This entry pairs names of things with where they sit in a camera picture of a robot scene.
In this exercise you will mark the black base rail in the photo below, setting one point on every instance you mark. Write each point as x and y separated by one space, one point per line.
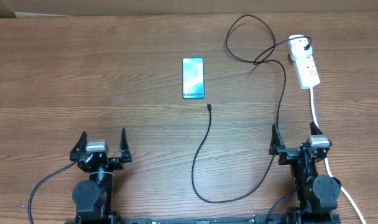
257 219

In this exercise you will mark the white wall charger adapter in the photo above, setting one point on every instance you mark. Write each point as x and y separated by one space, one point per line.
300 47

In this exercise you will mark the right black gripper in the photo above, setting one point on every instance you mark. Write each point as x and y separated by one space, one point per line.
288 154

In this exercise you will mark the white power strip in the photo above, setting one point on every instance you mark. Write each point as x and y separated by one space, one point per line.
306 73

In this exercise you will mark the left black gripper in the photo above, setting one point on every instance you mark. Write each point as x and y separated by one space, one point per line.
116 163

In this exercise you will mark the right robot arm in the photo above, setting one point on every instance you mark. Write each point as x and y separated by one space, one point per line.
317 194

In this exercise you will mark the blue Samsung Galaxy smartphone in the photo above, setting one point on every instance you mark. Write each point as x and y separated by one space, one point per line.
193 86

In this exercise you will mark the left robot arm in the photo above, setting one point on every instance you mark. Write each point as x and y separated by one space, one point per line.
94 197

